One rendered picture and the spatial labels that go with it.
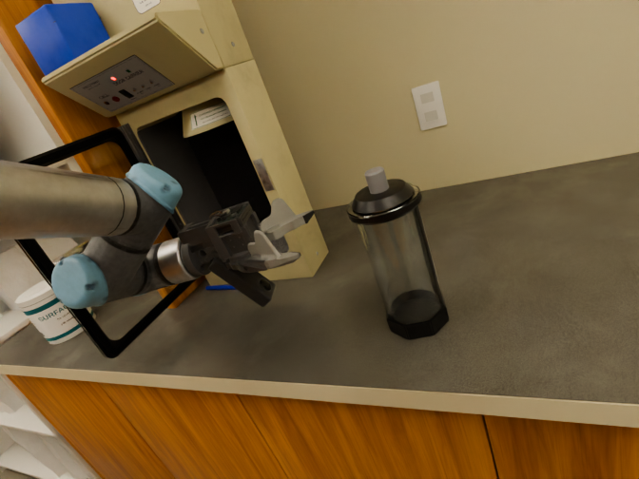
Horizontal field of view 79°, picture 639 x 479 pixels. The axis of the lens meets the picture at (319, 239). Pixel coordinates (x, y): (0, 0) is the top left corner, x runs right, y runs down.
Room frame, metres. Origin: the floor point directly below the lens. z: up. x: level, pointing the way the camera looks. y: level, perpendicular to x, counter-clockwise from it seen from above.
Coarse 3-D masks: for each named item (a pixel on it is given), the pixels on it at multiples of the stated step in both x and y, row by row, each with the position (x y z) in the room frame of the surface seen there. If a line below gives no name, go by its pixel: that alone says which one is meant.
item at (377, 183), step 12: (372, 168) 0.53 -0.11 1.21; (372, 180) 0.51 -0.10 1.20; (384, 180) 0.51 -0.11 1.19; (396, 180) 0.54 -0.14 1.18; (360, 192) 0.54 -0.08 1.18; (372, 192) 0.52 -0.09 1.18; (384, 192) 0.51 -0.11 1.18; (396, 192) 0.49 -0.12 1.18; (408, 192) 0.49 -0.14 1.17; (360, 204) 0.51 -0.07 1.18; (372, 204) 0.49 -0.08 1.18; (384, 204) 0.48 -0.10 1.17; (396, 204) 0.48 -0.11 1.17
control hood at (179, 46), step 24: (144, 24) 0.71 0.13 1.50; (168, 24) 0.71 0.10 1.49; (192, 24) 0.76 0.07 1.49; (96, 48) 0.77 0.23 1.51; (120, 48) 0.76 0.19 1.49; (144, 48) 0.75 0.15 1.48; (168, 48) 0.74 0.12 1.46; (192, 48) 0.74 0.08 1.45; (72, 72) 0.82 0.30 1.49; (96, 72) 0.81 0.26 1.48; (168, 72) 0.79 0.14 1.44; (192, 72) 0.78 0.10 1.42; (72, 96) 0.88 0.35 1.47
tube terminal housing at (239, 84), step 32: (64, 0) 0.94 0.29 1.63; (96, 0) 0.90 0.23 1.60; (128, 0) 0.86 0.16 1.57; (192, 0) 0.80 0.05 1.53; (224, 0) 0.87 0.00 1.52; (224, 32) 0.83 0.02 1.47; (224, 64) 0.80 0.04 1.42; (160, 96) 0.88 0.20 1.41; (192, 96) 0.84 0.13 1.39; (224, 96) 0.81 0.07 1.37; (256, 96) 0.85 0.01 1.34; (256, 128) 0.81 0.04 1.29; (288, 160) 0.87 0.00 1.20; (288, 192) 0.83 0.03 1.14; (320, 256) 0.85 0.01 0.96
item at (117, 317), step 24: (72, 168) 0.81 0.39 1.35; (96, 168) 0.85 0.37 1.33; (120, 168) 0.89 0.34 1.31; (48, 240) 0.71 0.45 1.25; (72, 240) 0.74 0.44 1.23; (168, 288) 0.85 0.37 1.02; (96, 312) 0.71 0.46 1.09; (120, 312) 0.74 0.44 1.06; (144, 312) 0.78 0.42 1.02; (120, 336) 0.71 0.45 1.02
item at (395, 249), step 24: (360, 216) 0.49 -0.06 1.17; (408, 216) 0.48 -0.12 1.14; (384, 240) 0.48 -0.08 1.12; (408, 240) 0.48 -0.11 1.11; (384, 264) 0.49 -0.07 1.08; (408, 264) 0.48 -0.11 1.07; (384, 288) 0.50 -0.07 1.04; (408, 288) 0.48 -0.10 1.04; (432, 288) 0.49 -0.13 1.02; (408, 312) 0.48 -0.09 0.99; (432, 312) 0.48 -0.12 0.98
